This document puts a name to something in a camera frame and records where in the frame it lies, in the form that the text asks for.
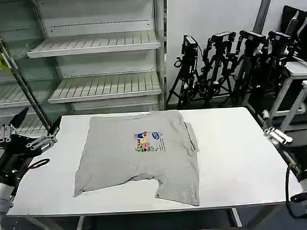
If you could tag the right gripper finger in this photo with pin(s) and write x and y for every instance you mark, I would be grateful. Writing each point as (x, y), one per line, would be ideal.
(279, 137)

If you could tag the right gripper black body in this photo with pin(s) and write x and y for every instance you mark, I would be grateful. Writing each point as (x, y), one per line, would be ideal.
(305, 157)

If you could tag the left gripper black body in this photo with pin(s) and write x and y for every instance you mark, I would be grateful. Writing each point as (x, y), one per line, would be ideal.
(15, 155)

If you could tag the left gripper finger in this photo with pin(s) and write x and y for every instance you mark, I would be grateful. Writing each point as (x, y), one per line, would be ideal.
(8, 131)
(42, 142)

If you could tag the grey printed t-shirt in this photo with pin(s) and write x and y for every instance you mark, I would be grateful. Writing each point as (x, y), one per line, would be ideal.
(145, 170)

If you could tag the glass sided shelf rack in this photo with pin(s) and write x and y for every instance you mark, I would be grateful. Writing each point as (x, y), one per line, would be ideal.
(6, 95)

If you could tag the white work table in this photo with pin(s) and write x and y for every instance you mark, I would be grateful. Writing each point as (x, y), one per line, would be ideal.
(233, 155)

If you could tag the black metal pole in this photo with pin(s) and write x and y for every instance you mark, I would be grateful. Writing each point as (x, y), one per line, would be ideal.
(21, 79)

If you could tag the large white side table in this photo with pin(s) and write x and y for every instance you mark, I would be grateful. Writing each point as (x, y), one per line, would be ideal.
(299, 69)

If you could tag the black equipment bag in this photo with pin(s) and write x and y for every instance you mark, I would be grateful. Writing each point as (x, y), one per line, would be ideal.
(296, 26)

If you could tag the white metal shelf rack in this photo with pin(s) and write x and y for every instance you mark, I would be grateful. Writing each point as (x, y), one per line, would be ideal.
(103, 43)

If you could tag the grey slanted metal beam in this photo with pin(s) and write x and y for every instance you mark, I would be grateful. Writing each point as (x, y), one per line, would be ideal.
(264, 10)

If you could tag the black tripod with camera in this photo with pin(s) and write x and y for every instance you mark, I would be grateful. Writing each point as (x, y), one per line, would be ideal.
(188, 65)
(277, 57)
(250, 63)
(218, 62)

